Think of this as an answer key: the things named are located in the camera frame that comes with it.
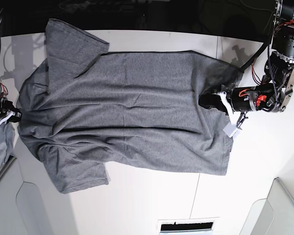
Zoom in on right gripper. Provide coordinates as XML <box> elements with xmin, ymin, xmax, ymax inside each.
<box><xmin>0</xmin><ymin>101</ymin><xmax>22</xmax><ymax>125</ymax></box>

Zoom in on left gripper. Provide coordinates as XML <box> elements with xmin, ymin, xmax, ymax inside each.
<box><xmin>198</xmin><ymin>85</ymin><xmax>249</xmax><ymax>128</ymax></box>

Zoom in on grey t-shirt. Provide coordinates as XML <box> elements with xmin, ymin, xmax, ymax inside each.
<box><xmin>18</xmin><ymin>19</ymin><xmax>242</xmax><ymax>193</ymax></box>

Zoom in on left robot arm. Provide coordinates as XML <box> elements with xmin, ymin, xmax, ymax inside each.
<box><xmin>198</xmin><ymin>0</ymin><xmax>294</xmax><ymax>132</ymax></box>

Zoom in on grey clothes pile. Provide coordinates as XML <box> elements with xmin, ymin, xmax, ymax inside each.
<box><xmin>0</xmin><ymin>123</ymin><xmax>15</xmax><ymax>171</ymax></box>

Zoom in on white left bin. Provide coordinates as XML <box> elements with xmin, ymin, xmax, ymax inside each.
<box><xmin>0</xmin><ymin>156</ymin><xmax>48</xmax><ymax>235</ymax></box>

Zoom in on white bin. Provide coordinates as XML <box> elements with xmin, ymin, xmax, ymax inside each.
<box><xmin>240</xmin><ymin>178</ymin><xmax>294</xmax><ymax>235</ymax></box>
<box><xmin>0</xmin><ymin>156</ymin><xmax>48</xmax><ymax>235</ymax></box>

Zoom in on white right bin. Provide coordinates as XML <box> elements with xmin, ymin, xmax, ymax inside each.
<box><xmin>240</xmin><ymin>178</ymin><xmax>294</xmax><ymax>235</ymax></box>

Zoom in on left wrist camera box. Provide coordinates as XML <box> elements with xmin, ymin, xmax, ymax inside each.
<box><xmin>223</xmin><ymin>123</ymin><xmax>241</xmax><ymax>138</ymax></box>

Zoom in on white cables in background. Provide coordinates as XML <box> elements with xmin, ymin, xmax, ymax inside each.
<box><xmin>240</xmin><ymin>0</ymin><xmax>280</xmax><ymax>32</ymax></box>

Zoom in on table cable grommet slot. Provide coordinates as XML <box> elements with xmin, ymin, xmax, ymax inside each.
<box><xmin>156</xmin><ymin>217</ymin><xmax>219</xmax><ymax>235</ymax></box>

